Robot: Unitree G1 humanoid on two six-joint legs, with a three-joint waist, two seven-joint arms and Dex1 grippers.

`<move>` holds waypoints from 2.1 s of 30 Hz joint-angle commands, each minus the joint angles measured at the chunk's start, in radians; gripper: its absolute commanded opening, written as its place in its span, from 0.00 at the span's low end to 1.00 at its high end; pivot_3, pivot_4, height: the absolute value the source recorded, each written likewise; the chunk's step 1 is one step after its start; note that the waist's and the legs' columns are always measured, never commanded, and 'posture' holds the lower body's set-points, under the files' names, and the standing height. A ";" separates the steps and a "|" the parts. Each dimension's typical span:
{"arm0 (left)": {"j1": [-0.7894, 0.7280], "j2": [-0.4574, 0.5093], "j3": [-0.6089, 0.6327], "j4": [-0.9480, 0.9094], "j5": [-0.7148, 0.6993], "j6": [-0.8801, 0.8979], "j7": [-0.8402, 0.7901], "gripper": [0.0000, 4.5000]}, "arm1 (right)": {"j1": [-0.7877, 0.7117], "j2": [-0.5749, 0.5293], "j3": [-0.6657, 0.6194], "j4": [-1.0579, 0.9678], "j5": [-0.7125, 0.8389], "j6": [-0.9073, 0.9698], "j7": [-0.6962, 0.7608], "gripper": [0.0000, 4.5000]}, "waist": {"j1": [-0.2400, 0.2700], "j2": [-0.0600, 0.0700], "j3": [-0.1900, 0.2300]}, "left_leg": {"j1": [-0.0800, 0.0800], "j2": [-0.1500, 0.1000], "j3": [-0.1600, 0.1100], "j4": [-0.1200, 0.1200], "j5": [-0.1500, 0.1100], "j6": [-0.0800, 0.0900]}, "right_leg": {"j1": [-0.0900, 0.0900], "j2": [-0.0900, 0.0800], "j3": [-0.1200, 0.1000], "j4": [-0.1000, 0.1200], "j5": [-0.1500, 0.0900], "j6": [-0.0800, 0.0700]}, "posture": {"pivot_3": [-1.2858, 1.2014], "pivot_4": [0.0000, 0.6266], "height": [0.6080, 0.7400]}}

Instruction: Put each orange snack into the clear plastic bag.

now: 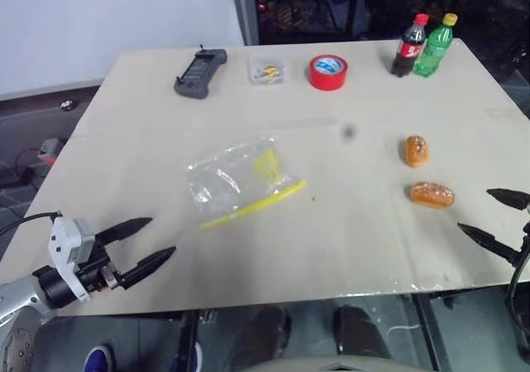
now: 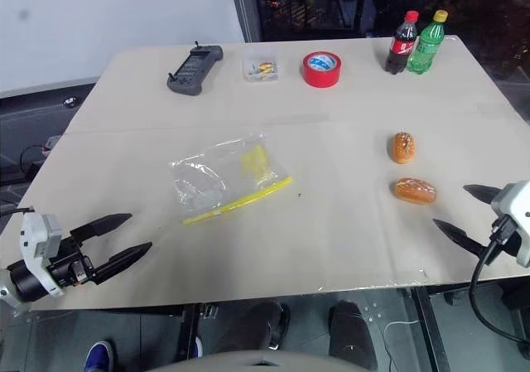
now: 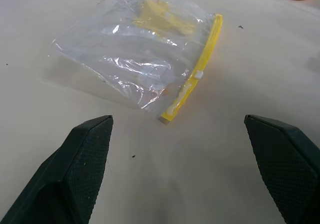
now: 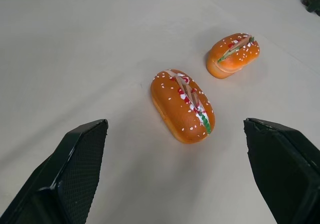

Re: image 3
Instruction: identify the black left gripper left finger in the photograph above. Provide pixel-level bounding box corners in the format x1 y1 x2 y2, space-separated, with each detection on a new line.
0 115 114 224

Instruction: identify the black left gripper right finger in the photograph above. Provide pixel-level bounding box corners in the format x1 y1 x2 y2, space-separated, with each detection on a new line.
243 114 320 224

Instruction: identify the clear yellow-zip plastic bag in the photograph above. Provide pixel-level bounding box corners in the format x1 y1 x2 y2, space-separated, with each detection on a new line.
48 0 224 124

